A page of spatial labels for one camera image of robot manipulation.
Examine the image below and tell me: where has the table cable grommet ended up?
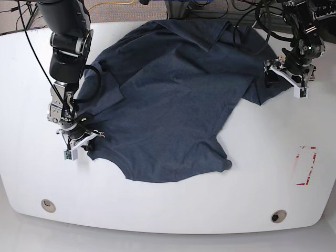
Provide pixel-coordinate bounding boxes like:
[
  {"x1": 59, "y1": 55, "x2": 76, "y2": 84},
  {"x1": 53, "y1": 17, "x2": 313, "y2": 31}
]
[
  {"x1": 41, "y1": 199, "x2": 56, "y2": 213},
  {"x1": 271, "y1": 209, "x2": 287, "y2": 224}
]

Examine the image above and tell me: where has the dark blue t-shirt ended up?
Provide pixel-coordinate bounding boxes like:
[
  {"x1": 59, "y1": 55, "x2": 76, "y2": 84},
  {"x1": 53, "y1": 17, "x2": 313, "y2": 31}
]
[{"x1": 78, "y1": 19, "x2": 291, "y2": 183}]

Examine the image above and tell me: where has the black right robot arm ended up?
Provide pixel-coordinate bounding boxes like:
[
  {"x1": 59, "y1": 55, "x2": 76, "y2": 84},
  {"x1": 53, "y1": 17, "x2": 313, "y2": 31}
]
[{"x1": 37, "y1": 0, "x2": 93, "y2": 150}]

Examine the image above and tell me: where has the left table cable grommet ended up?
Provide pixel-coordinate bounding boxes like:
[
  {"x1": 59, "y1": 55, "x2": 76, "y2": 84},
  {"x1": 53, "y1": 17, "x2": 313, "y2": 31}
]
[{"x1": 41, "y1": 199, "x2": 56, "y2": 213}]

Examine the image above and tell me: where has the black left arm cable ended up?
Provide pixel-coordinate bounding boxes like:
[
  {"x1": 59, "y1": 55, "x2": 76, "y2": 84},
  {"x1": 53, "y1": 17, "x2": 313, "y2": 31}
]
[{"x1": 232, "y1": 0, "x2": 292, "y2": 56}]

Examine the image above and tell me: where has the black tripod leg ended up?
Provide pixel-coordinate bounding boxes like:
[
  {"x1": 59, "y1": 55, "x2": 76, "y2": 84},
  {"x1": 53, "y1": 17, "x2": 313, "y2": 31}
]
[{"x1": 25, "y1": 1, "x2": 38, "y2": 30}]

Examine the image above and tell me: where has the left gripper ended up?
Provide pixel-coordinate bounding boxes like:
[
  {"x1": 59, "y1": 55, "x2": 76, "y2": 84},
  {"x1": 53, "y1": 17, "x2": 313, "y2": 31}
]
[{"x1": 265, "y1": 54, "x2": 315, "y2": 88}]

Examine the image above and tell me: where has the aluminium frame stand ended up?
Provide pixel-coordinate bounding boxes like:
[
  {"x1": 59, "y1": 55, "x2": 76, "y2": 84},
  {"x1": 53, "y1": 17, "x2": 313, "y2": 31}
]
[{"x1": 164, "y1": 1, "x2": 189, "y2": 19}]

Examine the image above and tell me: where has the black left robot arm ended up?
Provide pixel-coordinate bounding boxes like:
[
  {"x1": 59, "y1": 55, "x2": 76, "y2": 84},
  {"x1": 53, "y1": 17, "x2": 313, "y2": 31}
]
[{"x1": 264, "y1": 1, "x2": 325, "y2": 91}]

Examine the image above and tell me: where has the red tape rectangle marking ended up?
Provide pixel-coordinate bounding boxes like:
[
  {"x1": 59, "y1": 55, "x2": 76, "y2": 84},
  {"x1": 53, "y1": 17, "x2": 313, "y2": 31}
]
[{"x1": 293, "y1": 146, "x2": 317, "y2": 185}]

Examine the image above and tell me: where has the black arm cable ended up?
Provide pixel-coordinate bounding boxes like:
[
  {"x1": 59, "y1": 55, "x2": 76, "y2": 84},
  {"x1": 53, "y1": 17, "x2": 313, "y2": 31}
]
[
  {"x1": 15, "y1": 0, "x2": 103, "y2": 132},
  {"x1": 232, "y1": 0, "x2": 292, "y2": 56}
]

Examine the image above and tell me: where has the right table cable grommet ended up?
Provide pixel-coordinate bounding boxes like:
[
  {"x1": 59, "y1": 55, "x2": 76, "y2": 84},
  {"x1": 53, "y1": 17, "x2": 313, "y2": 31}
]
[{"x1": 271, "y1": 209, "x2": 287, "y2": 224}]

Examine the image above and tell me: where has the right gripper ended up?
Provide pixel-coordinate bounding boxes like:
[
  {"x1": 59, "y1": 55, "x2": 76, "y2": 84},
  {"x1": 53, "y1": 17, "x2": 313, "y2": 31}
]
[{"x1": 61, "y1": 123, "x2": 95, "y2": 152}]

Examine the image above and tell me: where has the yellow cable on floor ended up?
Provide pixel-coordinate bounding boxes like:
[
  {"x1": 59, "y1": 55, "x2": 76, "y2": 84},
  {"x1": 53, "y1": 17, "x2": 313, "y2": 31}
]
[{"x1": 88, "y1": 0, "x2": 136, "y2": 13}]

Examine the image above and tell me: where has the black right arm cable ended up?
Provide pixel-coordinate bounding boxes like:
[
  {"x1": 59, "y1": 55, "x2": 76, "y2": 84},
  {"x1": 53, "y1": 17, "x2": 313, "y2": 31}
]
[{"x1": 15, "y1": 0, "x2": 103, "y2": 132}]

